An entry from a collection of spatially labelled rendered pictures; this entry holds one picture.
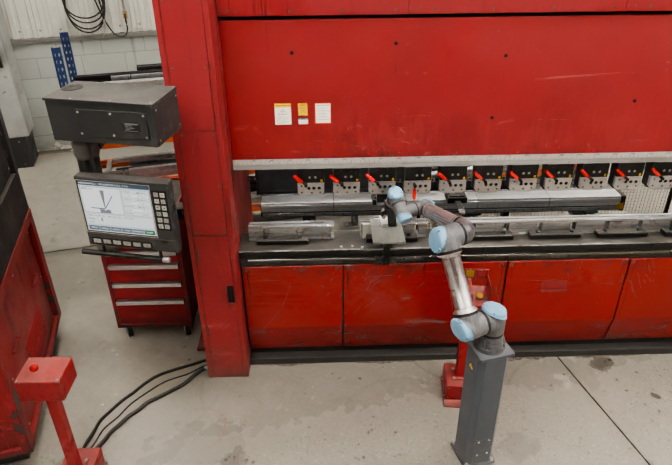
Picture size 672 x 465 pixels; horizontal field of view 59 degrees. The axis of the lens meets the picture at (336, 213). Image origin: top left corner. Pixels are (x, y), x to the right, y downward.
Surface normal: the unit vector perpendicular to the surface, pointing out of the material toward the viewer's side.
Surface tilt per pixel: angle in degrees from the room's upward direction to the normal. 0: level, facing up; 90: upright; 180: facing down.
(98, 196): 90
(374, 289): 90
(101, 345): 0
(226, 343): 90
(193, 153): 90
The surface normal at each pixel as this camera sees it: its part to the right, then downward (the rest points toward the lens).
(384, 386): 0.00, -0.87
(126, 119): -0.18, 0.49
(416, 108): 0.03, 0.49
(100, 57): 0.26, 0.47
